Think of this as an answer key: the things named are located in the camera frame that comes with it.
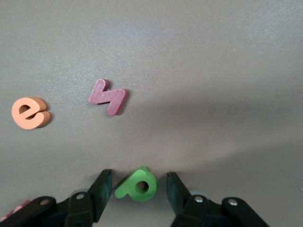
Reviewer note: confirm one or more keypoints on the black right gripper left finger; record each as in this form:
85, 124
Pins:
82, 208

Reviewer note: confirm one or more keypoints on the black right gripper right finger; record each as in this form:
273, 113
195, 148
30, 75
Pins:
201, 212

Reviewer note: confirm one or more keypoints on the green letter p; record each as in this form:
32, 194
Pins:
127, 189

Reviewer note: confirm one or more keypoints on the pink letter f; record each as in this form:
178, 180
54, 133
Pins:
20, 205

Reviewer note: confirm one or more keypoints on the orange letter e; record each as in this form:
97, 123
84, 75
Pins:
35, 118

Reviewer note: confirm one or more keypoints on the brown table cover sheet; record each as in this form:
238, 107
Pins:
213, 71

